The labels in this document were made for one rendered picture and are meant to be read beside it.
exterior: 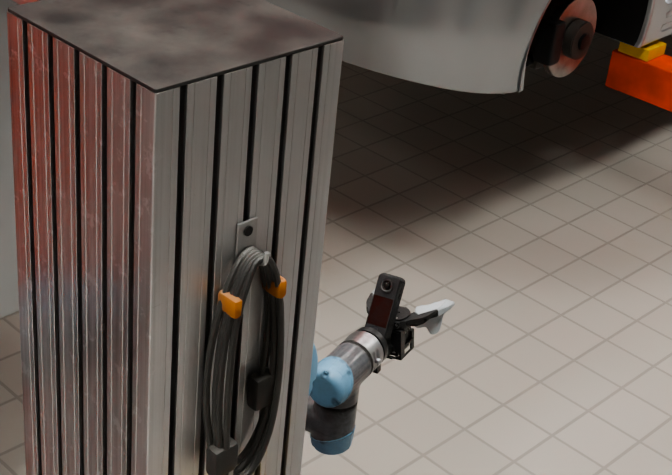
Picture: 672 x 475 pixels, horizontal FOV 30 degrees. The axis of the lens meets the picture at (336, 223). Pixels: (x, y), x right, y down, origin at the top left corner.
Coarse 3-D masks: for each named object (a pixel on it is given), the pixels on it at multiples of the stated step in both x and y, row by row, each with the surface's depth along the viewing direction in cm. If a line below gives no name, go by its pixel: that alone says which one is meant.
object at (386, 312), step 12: (384, 276) 224; (396, 276) 224; (384, 288) 224; (396, 288) 223; (372, 300) 225; (384, 300) 224; (396, 300) 223; (372, 312) 224; (384, 312) 223; (396, 312) 224; (372, 324) 224; (384, 324) 223; (384, 336) 223
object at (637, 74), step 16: (624, 48) 511; (640, 48) 506; (656, 48) 508; (624, 64) 513; (640, 64) 507; (656, 64) 505; (608, 80) 520; (624, 80) 515; (640, 80) 510; (656, 80) 505; (640, 96) 512; (656, 96) 507
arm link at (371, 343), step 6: (348, 336) 221; (354, 336) 219; (360, 336) 219; (366, 336) 219; (372, 336) 220; (360, 342) 218; (366, 342) 218; (372, 342) 219; (378, 342) 220; (366, 348) 217; (372, 348) 218; (378, 348) 219; (372, 354) 218; (378, 354) 219; (378, 360) 218
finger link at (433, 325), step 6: (444, 300) 232; (420, 306) 230; (426, 306) 230; (432, 306) 230; (438, 306) 230; (444, 306) 231; (450, 306) 232; (420, 312) 228; (438, 312) 230; (444, 312) 231; (432, 318) 231; (438, 318) 232; (426, 324) 231; (432, 324) 231; (438, 324) 232; (432, 330) 232; (438, 330) 233
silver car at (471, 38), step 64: (320, 0) 438; (384, 0) 426; (448, 0) 422; (512, 0) 426; (576, 0) 465; (640, 0) 494; (384, 64) 442; (448, 64) 436; (512, 64) 441; (576, 64) 485
